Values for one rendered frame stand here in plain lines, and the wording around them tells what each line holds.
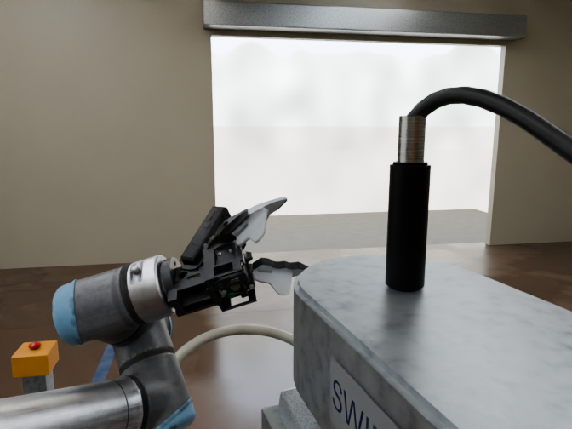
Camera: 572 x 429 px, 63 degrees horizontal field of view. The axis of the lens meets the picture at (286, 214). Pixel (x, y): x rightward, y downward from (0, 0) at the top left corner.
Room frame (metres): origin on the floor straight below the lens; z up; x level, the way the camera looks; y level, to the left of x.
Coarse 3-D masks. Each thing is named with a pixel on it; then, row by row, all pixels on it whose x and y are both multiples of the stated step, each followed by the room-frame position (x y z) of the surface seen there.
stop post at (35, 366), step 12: (24, 348) 1.55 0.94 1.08; (36, 348) 1.54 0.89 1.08; (48, 348) 1.55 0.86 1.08; (12, 360) 1.49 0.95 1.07; (24, 360) 1.49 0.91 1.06; (36, 360) 1.50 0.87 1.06; (48, 360) 1.51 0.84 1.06; (24, 372) 1.49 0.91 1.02; (36, 372) 1.50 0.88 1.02; (48, 372) 1.51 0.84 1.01; (24, 384) 1.51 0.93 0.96; (36, 384) 1.52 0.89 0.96; (48, 384) 1.54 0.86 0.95
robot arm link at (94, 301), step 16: (112, 272) 0.63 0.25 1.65; (64, 288) 0.63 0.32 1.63; (80, 288) 0.62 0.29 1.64; (96, 288) 0.61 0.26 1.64; (112, 288) 0.61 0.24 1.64; (64, 304) 0.61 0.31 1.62; (80, 304) 0.60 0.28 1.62; (96, 304) 0.60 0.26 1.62; (112, 304) 0.60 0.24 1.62; (128, 304) 0.60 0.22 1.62; (64, 320) 0.60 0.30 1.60; (80, 320) 0.60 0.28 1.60; (96, 320) 0.60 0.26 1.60; (112, 320) 0.60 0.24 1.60; (128, 320) 0.61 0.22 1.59; (64, 336) 0.60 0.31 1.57; (80, 336) 0.61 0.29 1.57; (96, 336) 0.62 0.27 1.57; (112, 336) 0.63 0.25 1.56; (128, 336) 0.66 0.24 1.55
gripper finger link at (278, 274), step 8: (256, 264) 0.68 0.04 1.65; (264, 264) 0.67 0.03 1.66; (272, 264) 0.68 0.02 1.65; (280, 264) 0.69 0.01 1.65; (288, 264) 0.69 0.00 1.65; (296, 264) 0.70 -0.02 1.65; (256, 272) 0.67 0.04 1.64; (264, 272) 0.67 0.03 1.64; (272, 272) 0.68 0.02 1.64; (280, 272) 0.68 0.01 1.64; (288, 272) 0.69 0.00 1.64; (296, 272) 0.69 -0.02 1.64; (256, 280) 0.66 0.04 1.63; (264, 280) 0.66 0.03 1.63; (272, 280) 0.67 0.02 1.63; (280, 280) 0.67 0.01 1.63; (288, 280) 0.67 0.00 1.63; (280, 288) 0.66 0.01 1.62; (288, 288) 0.66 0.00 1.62
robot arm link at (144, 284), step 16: (160, 256) 0.65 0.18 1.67; (128, 272) 0.62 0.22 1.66; (144, 272) 0.61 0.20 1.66; (160, 272) 0.62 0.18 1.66; (128, 288) 0.60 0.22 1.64; (144, 288) 0.60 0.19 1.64; (160, 288) 0.61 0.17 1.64; (144, 304) 0.60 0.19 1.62; (160, 304) 0.60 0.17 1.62; (144, 320) 0.61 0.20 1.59
